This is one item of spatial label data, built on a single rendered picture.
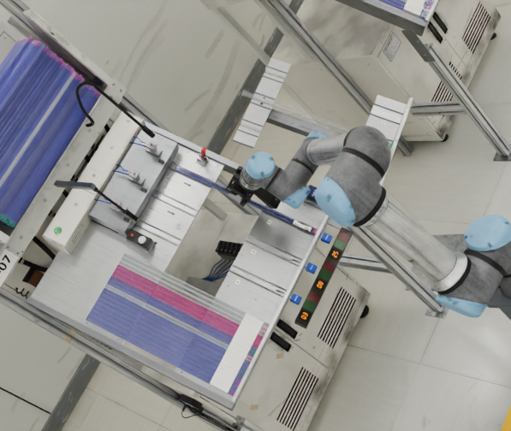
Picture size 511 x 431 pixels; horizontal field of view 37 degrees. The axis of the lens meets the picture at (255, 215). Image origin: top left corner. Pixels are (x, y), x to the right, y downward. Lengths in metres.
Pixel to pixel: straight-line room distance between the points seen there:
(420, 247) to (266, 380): 1.10
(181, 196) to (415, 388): 1.09
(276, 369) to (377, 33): 1.36
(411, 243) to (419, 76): 1.51
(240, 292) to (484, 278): 0.78
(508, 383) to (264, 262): 0.90
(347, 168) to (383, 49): 1.39
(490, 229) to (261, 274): 0.75
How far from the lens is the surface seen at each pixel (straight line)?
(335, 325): 2.99
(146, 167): 2.48
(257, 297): 2.37
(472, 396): 2.75
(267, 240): 2.42
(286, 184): 2.15
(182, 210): 2.47
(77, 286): 2.46
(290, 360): 2.86
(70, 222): 2.44
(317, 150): 2.08
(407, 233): 1.86
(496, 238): 1.97
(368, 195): 1.78
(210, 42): 4.61
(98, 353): 2.63
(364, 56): 3.10
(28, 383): 4.17
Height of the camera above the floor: 2.23
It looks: 34 degrees down
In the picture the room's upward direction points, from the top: 49 degrees counter-clockwise
